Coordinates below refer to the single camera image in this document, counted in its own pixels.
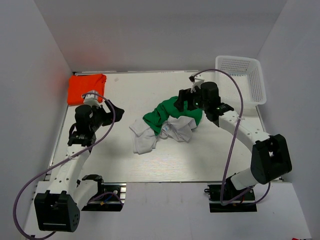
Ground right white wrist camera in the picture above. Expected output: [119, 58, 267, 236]
[189, 74, 205, 93]

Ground white t shirt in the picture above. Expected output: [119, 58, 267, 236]
[129, 116, 197, 155]

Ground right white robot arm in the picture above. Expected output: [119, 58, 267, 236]
[173, 82, 292, 200]

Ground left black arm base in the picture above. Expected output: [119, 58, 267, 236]
[82, 182, 127, 212]

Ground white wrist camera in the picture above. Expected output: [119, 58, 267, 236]
[82, 90, 102, 108]
[189, 74, 205, 93]

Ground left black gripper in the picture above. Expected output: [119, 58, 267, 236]
[90, 100, 125, 132]

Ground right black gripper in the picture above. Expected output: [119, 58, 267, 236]
[174, 86, 209, 113]

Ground green t shirt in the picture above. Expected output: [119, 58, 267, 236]
[142, 96, 203, 136]

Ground folded orange t shirt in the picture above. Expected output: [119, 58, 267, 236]
[67, 73, 107, 106]

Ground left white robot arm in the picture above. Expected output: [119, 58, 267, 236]
[34, 101, 125, 232]

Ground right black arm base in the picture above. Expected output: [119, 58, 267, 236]
[202, 183, 258, 214]

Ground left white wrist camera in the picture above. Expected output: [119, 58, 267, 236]
[82, 90, 102, 108]

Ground white plastic basket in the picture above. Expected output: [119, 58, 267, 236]
[215, 55, 267, 107]

